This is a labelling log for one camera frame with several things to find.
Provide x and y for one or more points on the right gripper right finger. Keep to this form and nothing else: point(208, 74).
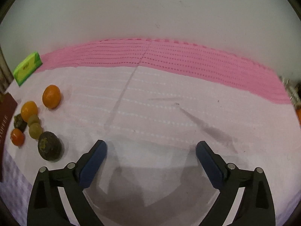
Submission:
point(256, 206)

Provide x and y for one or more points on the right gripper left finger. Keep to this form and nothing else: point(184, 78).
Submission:
point(45, 205)

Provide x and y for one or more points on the dark passion fruit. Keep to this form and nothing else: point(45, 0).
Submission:
point(49, 146)

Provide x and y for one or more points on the small red tomato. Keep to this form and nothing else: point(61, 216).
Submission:
point(17, 137)

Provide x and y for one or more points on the brown longan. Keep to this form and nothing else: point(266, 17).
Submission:
point(35, 130)
point(34, 119)

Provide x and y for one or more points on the dark mangosteen with calyx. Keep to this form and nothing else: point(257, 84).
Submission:
point(19, 123)

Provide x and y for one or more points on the yellow-orange mandarin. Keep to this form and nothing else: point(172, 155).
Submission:
point(28, 109)

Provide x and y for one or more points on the orange mandarin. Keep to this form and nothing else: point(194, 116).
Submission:
point(51, 97)

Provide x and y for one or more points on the orange bag at edge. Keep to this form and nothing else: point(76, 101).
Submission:
point(298, 113)

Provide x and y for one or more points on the gold rectangular tin tray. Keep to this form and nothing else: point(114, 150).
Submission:
point(8, 107)

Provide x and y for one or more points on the green tissue box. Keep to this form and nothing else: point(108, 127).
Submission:
point(25, 68)

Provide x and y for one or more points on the pink purple checked tablecloth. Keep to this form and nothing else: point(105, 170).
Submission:
point(152, 101)

